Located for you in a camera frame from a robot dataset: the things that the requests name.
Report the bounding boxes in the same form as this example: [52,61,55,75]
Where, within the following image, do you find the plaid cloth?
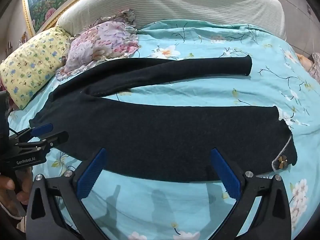
[297,52,320,83]

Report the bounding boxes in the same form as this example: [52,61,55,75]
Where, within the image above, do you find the yellow printed pillow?
[0,26,72,110]

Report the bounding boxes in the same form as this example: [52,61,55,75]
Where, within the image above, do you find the pink floral blanket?
[55,9,140,82]

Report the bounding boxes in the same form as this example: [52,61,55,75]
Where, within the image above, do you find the person's left hand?
[0,167,33,220]

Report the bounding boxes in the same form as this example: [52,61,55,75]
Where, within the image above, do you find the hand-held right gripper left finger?
[25,147,112,240]

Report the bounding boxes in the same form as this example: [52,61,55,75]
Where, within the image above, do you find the turquoise floral bed sheet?
[7,20,318,240]

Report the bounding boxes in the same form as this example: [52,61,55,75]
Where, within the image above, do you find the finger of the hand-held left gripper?
[37,131,69,153]
[11,123,54,144]

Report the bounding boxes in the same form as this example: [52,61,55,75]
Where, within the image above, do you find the gold framed flower painting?
[21,0,113,37]

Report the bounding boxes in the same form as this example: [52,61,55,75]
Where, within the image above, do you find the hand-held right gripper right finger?
[209,148,293,240]

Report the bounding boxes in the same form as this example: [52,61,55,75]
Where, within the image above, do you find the black pants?
[29,54,298,183]

